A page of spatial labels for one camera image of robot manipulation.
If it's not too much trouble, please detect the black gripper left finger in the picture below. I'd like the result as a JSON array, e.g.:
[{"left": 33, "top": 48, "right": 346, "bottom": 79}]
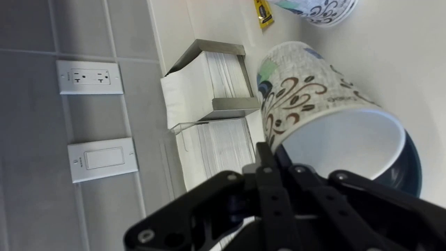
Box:
[{"left": 123, "top": 143, "right": 295, "bottom": 251}]

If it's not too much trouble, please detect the yellow packet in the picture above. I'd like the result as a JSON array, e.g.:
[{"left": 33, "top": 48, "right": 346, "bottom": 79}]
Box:
[{"left": 254, "top": 0, "right": 274, "bottom": 31}]

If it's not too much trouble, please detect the white outlet plate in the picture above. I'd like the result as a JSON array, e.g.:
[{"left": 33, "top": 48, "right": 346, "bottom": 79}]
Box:
[{"left": 56, "top": 61, "right": 123, "bottom": 95}]

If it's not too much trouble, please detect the white switch plate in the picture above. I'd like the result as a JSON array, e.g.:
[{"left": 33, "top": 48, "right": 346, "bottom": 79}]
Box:
[{"left": 67, "top": 139, "right": 138, "bottom": 185}]

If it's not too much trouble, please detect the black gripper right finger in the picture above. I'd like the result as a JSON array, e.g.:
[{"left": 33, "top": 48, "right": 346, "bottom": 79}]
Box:
[{"left": 277, "top": 148, "right": 446, "bottom": 251}]

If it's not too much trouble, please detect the steel napkin holder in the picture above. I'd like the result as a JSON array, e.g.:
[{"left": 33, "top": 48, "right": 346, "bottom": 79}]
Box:
[{"left": 160, "top": 40, "right": 259, "bottom": 130}]

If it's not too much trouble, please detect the patterned paper coffee cup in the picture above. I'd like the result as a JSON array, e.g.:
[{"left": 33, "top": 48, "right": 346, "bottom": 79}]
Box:
[{"left": 256, "top": 41, "right": 405, "bottom": 179}]

